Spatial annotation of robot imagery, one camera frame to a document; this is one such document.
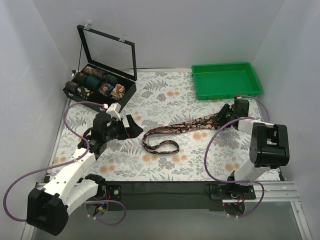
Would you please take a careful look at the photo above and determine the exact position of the rolled navy floral tie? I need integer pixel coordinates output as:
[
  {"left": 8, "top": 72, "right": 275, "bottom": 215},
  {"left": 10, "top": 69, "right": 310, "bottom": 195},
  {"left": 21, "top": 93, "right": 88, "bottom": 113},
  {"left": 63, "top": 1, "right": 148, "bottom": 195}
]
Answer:
[{"left": 97, "top": 82, "right": 114, "bottom": 96}]

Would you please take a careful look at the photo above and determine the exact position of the black floral necktie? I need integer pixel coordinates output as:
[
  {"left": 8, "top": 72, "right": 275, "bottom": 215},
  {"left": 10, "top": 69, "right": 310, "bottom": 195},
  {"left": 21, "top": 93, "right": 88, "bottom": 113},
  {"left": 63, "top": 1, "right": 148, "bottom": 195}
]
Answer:
[{"left": 142, "top": 113, "right": 222, "bottom": 155}]

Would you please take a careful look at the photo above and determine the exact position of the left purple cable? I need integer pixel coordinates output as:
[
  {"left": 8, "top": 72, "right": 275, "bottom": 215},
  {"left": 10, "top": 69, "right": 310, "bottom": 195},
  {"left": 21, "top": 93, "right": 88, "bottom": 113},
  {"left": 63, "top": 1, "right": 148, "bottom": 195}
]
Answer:
[{"left": 2, "top": 101, "right": 126, "bottom": 227}]

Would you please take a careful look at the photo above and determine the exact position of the rolled brown patterned tie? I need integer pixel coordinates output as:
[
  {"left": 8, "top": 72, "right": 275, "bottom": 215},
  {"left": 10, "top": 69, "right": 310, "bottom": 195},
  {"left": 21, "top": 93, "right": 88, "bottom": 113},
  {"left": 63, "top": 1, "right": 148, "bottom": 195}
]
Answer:
[{"left": 82, "top": 66, "right": 106, "bottom": 79}]

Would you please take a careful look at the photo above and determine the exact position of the rolled cream red tie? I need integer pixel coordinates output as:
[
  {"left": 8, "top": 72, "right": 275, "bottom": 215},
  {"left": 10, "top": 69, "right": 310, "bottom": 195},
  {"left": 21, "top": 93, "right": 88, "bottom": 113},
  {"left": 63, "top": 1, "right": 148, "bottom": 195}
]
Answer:
[{"left": 110, "top": 84, "right": 126, "bottom": 101}]

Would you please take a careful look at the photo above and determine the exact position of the green plastic tray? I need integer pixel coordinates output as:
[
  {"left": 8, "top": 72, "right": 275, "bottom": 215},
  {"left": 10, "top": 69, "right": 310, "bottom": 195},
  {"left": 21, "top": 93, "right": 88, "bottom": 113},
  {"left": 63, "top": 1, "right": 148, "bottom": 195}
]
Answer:
[{"left": 191, "top": 62, "right": 263, "bottom": 101}]

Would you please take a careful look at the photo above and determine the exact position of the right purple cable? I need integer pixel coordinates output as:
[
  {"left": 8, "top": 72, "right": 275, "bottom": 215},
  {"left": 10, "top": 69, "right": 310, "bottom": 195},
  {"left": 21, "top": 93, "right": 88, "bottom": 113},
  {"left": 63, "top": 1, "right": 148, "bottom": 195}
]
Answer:
[{"left": 204, "top": 94, "right": 272, "bottom": 219}]

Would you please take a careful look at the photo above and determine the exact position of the aluminium frame rail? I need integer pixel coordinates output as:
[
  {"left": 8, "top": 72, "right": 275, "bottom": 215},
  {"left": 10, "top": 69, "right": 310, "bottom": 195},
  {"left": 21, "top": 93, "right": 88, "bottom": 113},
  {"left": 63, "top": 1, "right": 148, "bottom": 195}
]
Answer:
[{"left": 21, "top": 181, "right": 313, "bottom": 240}]

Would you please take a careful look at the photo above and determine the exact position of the rolled black floral tie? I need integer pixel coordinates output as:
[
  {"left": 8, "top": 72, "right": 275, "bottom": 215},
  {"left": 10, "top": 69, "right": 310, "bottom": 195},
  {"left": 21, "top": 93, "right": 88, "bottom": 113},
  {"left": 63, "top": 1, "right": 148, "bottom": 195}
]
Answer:
[{"left": 75, "top": 85, "right": 94, "bottom": 99}]

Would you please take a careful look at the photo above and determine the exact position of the purple cable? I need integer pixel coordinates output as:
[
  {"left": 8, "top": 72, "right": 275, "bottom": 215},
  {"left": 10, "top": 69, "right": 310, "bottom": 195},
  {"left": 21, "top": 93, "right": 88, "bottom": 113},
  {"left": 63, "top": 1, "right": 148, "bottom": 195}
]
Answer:
[
  {"left": 2, "top": 101, "right": 126, "bottom": 227},
  {"left": 204, "top": 94, "right": 272, "bottom": 219}
]

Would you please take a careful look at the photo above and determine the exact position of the rolled teal tie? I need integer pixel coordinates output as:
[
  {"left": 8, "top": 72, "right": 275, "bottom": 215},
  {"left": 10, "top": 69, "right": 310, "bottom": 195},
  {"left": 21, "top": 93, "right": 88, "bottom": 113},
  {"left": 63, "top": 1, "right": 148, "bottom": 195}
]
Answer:
[{"left": 85, "top": 75, "right": 102, "bottom": 91}]

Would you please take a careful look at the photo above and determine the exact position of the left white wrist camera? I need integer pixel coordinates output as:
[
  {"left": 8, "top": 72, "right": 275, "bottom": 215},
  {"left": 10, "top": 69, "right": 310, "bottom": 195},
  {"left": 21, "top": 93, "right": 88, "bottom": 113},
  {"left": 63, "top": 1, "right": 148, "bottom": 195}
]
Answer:
[{"left": 106, "top": 102, "right": 121, "bottom": 120}]

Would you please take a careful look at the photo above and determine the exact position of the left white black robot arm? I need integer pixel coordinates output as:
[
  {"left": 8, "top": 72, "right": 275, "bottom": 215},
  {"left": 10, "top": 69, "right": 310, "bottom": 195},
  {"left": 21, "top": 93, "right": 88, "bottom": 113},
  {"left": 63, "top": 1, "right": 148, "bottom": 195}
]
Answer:
[{"left": 26, "top": 111, "right": 143, "bottom": 236}]

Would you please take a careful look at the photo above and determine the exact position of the black tie display box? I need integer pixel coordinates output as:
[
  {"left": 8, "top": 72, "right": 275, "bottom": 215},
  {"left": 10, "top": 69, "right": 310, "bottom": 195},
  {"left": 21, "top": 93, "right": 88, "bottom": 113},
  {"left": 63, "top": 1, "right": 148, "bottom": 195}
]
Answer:
[{"left": 63, "top": 24, "right": 138, "bottom": 112}]

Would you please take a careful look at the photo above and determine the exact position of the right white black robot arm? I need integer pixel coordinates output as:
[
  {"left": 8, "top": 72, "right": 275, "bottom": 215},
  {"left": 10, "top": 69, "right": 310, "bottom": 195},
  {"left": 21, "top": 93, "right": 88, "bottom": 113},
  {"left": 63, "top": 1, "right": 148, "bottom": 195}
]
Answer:
[{"left": 214, "top": 98, "right": 290, "bottom": 199}]

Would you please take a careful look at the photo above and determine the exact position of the rolled dark purple tie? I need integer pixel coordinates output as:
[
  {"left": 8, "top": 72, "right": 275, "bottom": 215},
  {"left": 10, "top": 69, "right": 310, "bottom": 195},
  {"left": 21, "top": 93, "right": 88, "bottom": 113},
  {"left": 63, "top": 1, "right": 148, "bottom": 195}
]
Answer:
[{"left": 65, "top": 81, "right": 79, "bottom": 93}]

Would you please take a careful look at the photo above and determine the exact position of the rolled dark green tie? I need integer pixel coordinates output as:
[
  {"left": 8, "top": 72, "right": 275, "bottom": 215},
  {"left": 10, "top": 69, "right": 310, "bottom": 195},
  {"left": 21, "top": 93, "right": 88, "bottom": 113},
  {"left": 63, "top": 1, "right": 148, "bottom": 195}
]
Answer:
[{"left": 101, "top": 73, "right": 118, "bottom": 86}]

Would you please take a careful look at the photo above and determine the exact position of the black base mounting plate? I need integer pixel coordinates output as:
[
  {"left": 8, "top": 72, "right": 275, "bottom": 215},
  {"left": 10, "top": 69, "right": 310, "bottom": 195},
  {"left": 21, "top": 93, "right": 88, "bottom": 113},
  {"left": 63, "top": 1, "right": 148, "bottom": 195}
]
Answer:
[{"left": 91, "top": 181, "right": 256, "bottom": 213}]

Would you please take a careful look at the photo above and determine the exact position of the floral patterned table mat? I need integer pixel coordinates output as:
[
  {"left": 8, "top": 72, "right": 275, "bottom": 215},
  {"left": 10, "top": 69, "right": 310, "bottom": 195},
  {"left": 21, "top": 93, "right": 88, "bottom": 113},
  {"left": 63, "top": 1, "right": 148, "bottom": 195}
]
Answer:
[{"left": 48, "top": 70, "right": 281, "bottom": 183}]

